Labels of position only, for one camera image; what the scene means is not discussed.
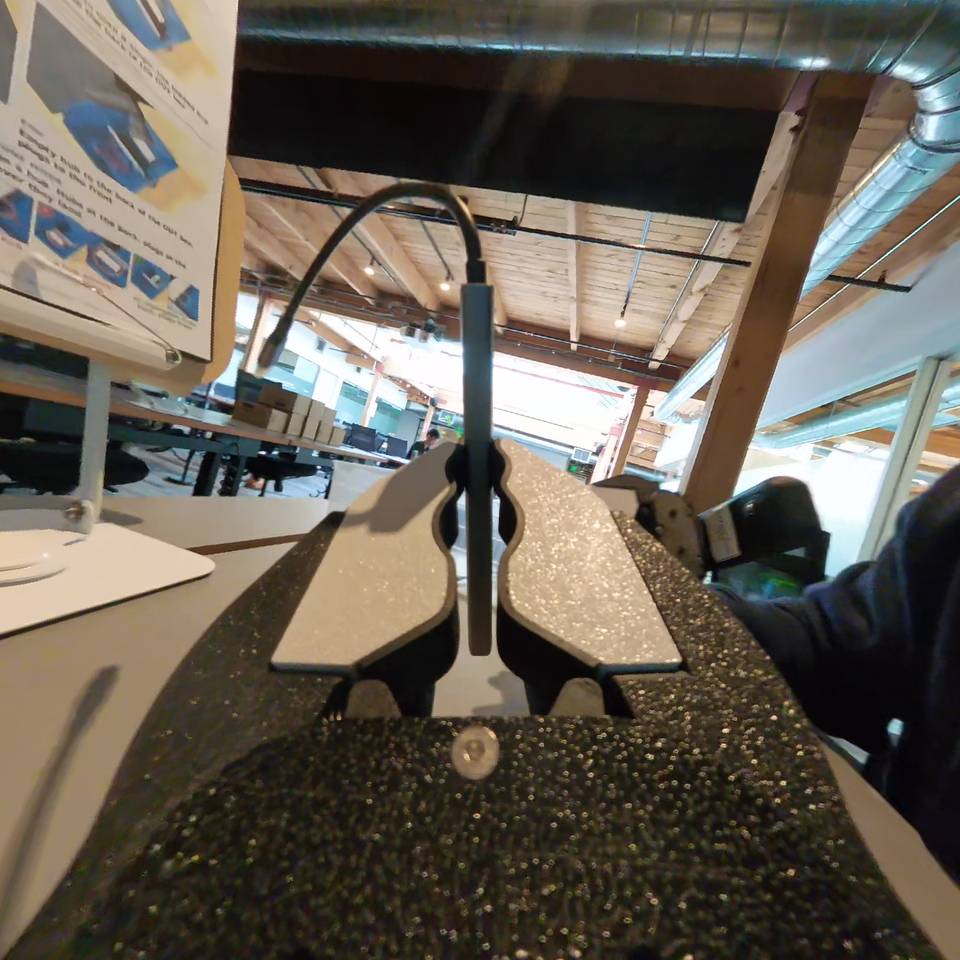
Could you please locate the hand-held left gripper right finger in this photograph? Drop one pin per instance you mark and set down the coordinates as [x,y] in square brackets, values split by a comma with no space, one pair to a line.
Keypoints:
[577,585]

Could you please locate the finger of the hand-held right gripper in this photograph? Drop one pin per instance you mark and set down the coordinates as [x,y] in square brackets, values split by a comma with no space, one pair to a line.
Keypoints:
[626,495]

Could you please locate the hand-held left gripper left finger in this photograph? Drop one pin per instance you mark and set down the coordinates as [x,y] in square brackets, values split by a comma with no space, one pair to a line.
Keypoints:
[375,577]

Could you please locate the person's right forearm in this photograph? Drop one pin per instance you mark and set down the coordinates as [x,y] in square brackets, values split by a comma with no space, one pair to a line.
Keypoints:
[862,637]

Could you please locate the row of black office chairs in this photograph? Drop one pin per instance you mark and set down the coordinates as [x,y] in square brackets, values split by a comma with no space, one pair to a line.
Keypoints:
[375,439]

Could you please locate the stack of cardboard boxes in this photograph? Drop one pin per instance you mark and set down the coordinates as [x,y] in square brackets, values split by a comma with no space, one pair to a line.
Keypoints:
[285,416]

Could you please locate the wooden top office desk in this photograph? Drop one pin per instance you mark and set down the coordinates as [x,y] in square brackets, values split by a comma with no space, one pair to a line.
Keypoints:
[225,435]

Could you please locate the black office chair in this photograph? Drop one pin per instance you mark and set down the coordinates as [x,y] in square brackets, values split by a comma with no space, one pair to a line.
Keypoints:
[131,469]

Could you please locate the black hanging ceiling panel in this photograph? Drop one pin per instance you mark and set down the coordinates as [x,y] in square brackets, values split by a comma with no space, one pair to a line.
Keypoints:
[525,135]

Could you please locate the printed instruction sheet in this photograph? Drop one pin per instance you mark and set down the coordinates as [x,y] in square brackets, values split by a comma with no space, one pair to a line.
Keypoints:
[112,150]

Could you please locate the silver ventilation duct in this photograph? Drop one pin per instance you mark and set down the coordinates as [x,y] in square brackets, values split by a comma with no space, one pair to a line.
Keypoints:
[840,416]
[525,26]

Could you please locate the wooden support post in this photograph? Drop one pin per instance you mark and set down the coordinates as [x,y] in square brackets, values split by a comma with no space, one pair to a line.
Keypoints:
[780,300]

